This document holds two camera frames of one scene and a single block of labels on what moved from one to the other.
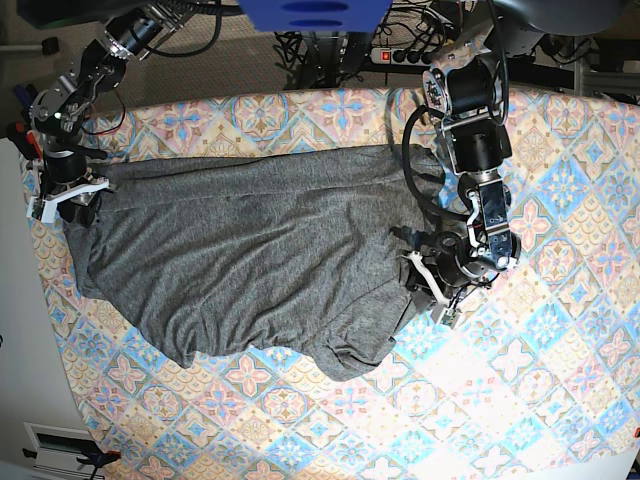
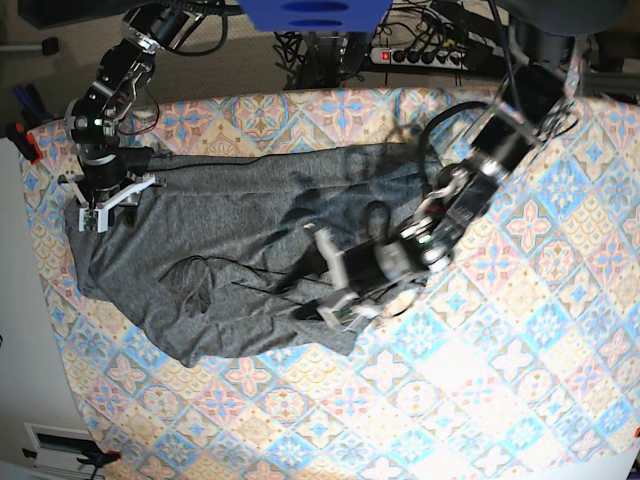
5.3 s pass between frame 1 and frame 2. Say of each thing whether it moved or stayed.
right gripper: moved
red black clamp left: stayed
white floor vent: stayed
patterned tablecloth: stayed
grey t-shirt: moved
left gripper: moved
